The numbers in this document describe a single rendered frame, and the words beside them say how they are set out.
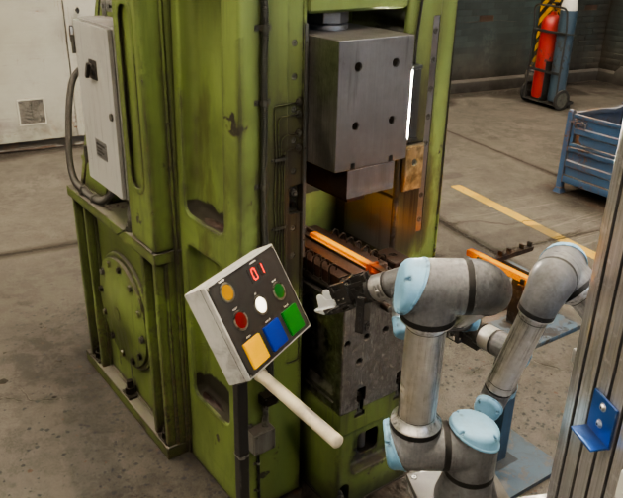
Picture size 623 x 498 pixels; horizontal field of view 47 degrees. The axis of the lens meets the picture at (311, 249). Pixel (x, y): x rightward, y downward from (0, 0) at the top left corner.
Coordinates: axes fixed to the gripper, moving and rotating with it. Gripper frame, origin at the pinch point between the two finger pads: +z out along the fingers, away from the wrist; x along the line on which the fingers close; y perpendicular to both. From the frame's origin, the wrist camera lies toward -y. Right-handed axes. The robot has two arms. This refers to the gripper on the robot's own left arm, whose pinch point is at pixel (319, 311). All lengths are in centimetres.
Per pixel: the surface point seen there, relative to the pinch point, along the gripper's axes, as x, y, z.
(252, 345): 20.9, 2.2, 9.6
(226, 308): 22.8, 14.4, 10.3
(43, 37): -323, 232, 400
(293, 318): 0.5, 0.4, 9.6
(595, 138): -445, -53, 12
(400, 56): -53, 56, -31
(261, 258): 0.7, 20.5, 10.3
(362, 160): -41, 32, -10
